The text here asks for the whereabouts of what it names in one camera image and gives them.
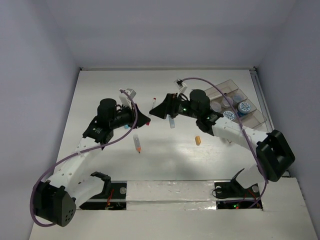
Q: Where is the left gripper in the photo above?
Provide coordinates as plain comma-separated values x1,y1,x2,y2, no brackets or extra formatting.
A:
109,102,150,129

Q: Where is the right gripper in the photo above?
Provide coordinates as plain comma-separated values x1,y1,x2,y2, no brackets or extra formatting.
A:
149,92,201,119

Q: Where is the red whiteboard marker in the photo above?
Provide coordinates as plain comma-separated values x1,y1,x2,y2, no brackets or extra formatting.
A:
149,97,157,116

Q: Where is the yellow highlighter cap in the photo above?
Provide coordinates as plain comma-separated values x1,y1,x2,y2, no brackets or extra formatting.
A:
195,136,202,146

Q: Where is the blue paint jar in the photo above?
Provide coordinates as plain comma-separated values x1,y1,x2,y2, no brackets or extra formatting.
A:
223,110,236,121
237,101,252,118

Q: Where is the clear paperclip jar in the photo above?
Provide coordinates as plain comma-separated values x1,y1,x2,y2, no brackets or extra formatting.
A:
221,96,234,109
232,93,244,103
210,101,222,113

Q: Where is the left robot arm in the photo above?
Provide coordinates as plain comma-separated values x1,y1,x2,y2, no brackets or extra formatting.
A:
29,98,151,227

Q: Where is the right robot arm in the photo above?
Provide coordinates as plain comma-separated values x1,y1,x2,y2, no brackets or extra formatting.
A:
149,89,296,196

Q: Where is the blue highlighter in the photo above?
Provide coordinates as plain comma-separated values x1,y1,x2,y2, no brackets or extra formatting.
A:
168,117,175,129

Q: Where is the clear four-compartment organizer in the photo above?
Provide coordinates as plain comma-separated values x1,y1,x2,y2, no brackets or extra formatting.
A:
204,79,267,129

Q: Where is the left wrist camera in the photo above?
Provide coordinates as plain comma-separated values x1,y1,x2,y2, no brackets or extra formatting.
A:
119,88,137,107

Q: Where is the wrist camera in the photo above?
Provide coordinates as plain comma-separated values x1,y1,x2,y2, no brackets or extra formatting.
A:
174,79,188,96
119,88,137,107

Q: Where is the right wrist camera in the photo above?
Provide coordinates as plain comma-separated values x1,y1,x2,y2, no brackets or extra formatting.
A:
174,79,188,96

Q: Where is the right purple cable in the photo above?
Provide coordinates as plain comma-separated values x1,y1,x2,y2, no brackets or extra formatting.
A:
174,77,270,210

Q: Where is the purple cable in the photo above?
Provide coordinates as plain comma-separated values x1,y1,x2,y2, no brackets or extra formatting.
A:
174,77,270,210
29,89,139,228

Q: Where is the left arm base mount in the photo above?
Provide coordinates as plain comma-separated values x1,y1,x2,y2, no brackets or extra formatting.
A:
79,171,127,211

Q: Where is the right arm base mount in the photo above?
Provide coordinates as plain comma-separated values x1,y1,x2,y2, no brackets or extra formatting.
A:
211,168,260,210

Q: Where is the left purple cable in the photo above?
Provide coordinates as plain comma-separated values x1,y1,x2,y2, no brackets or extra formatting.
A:
29,89,139,228

